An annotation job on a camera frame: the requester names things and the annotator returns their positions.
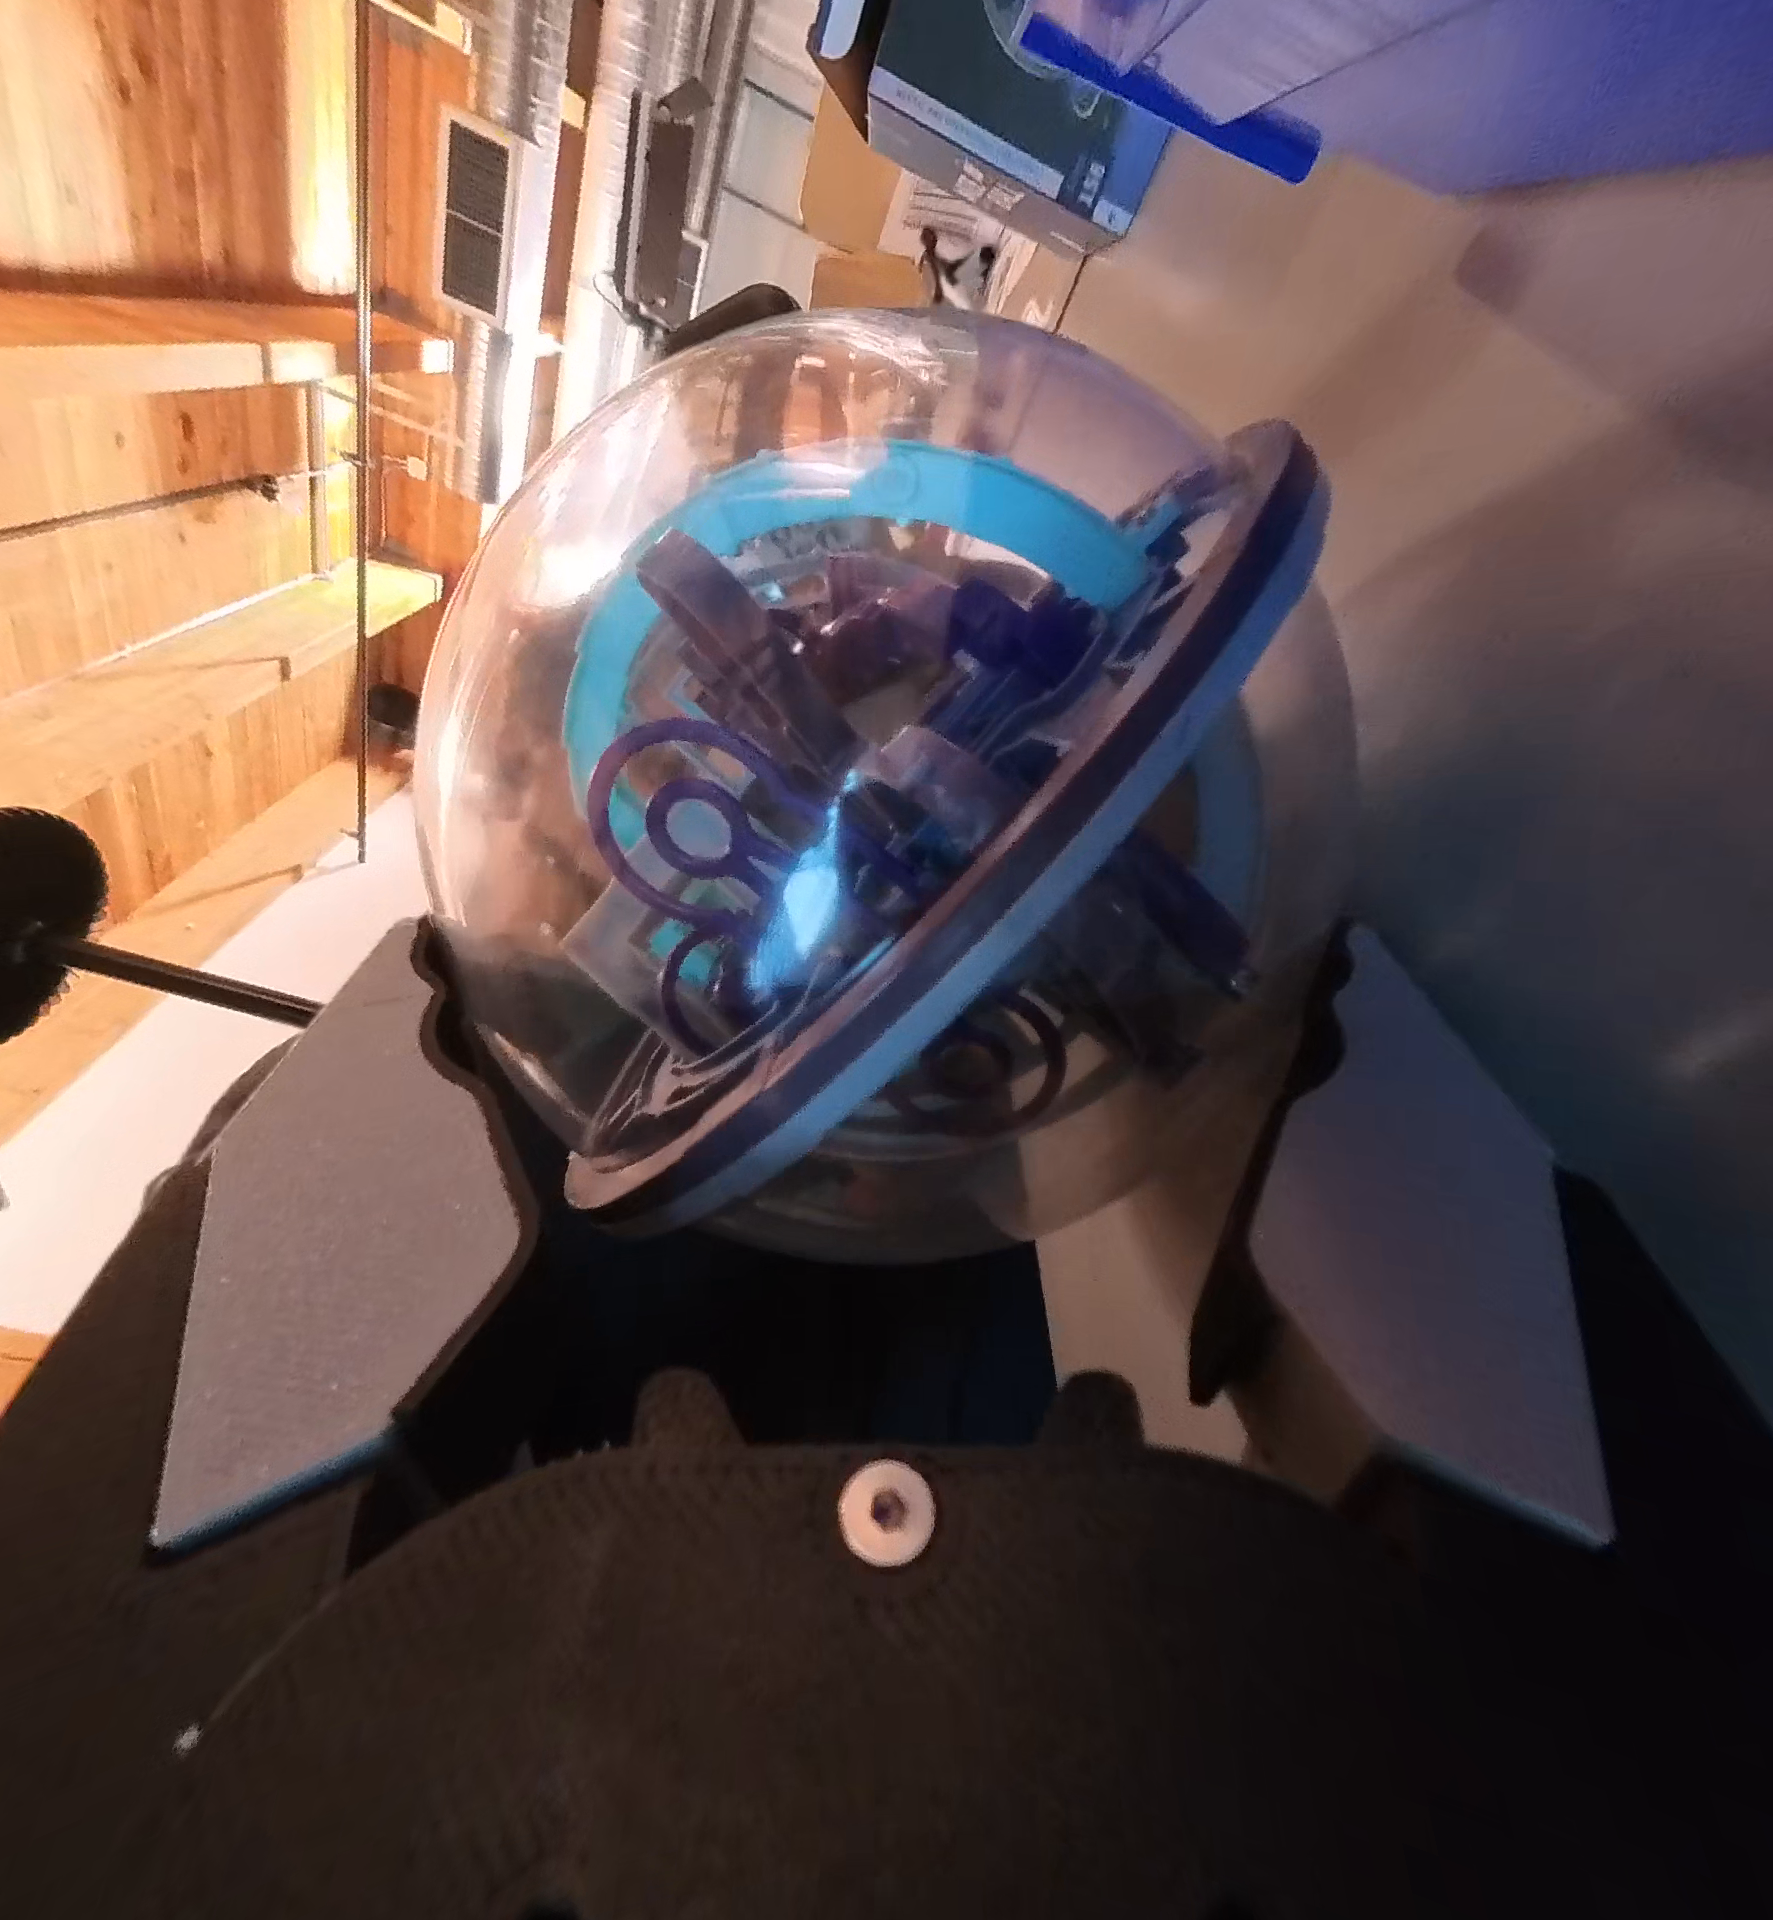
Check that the black ceiling-mounted unit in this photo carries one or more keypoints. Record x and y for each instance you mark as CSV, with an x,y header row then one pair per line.
x,y
661,210

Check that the blue plastic bin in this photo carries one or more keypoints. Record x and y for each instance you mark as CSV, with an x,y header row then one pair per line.
x,y
1171,90

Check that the white ceiling air vent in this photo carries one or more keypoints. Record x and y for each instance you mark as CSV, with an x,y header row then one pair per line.
x,y
476,218

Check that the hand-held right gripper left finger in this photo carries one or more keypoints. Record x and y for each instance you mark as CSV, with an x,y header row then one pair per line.
x,y
316,1275

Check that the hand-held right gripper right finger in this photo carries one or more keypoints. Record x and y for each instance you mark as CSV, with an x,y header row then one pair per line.
x,y
1426,1290

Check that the dark printed toy box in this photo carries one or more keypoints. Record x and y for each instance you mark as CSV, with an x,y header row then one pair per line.
x,y
977,105

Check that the brown cardboard box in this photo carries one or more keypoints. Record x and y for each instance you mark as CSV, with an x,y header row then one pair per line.
x,y
849,181

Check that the clear plastic maze ball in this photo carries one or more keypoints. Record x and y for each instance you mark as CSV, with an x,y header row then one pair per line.
x,y
857,750

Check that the silver ribbed air duct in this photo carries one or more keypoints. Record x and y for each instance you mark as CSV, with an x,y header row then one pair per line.
x,y
588,151

